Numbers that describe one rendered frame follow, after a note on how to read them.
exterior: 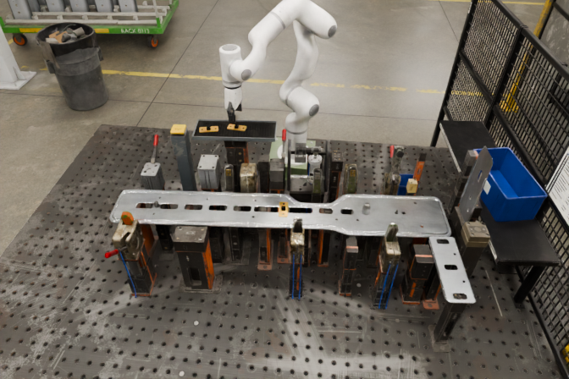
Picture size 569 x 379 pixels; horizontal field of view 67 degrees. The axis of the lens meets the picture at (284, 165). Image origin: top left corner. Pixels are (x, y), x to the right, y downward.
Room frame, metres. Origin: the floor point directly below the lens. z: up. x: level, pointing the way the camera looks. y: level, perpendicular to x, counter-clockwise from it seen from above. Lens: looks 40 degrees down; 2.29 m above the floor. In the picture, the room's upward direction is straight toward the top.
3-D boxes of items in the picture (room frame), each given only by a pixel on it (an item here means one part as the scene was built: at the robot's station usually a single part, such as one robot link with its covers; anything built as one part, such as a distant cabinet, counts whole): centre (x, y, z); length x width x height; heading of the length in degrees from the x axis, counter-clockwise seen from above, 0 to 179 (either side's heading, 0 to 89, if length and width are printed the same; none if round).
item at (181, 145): (1.59, 0.48, 0.92); 0.08 x 0.08 x 0.44; 88
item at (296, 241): (1.06, -0.05, 0.87); 0.12 x 0.09 x 0.35; 178
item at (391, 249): (1.02, -0.40, 0.87); 0.12 x 0.09 x 0.35; 178
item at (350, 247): (1.06, -0.26, 0.84); 0.11 x 0.08 x 0.29; 178
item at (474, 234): (1.08, -0.73, 0.88); 0.08 x 0.08 x 0.36; 88
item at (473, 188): (1.20, -0.73, 1.17); 0.12 x 0.01 x 0.34; 178
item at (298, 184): (1.44, -0.10, 0.94); 0.18 x 0.13 x 0.49; 88
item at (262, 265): (1.24, 0.08, 0.84); 0.17 x 0.06 x 0.29; 178
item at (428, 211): (1.23, 0.02, 1.00); 1.38 x 0.22 x 0.02; 88
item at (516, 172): (1.30, -0.90, 1.09); 0.30 x 0.17 x 0.13; 6
